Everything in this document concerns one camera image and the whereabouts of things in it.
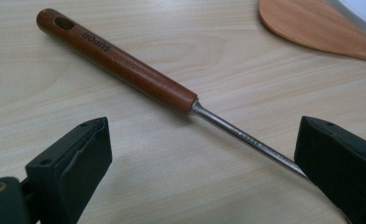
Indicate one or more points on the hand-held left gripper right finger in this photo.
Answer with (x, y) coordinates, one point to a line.
(343, 168)

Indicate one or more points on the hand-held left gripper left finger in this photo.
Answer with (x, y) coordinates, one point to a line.
(69, 168)

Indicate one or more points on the wooden spatula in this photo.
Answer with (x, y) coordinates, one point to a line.
(312, 21)

